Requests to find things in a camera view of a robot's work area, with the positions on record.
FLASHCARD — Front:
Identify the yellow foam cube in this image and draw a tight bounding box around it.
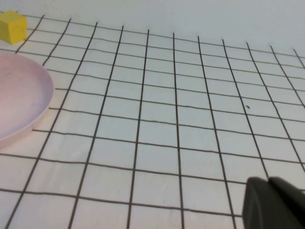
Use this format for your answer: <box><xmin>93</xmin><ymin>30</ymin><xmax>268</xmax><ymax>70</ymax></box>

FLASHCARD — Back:
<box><xmin>0</xmin><ymin>10</ymin><xmax>28</xmax><ymax>45</ymax></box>

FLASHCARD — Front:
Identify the white black-grid table mat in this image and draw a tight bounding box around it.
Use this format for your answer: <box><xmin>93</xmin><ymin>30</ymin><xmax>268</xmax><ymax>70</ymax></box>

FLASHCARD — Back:
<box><xmin>0</xmin><ymin>11</ymin><xmax>305</xmax><ymax>229</ymax></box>

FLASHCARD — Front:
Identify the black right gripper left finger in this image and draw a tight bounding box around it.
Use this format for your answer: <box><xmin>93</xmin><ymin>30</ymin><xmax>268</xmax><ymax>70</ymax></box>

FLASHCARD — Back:
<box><xmin>242</xmin><ymin>176</ymin><xmax>301</xmax><ymax>229</ymax></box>

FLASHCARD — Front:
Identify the pale pink round plate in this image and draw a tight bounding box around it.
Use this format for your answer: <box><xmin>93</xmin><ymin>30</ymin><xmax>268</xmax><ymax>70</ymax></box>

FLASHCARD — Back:
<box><xmin>0</xmin><ymin>50</ymin><xmax>55</xmax><ymax>149</ymax></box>

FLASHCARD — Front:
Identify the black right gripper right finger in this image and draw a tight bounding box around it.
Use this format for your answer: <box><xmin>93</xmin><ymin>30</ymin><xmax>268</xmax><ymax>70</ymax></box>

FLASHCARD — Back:
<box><xmin>268</xmin><ymin>176</ymin><xmax>305</xmax><ymax>229</ymax></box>

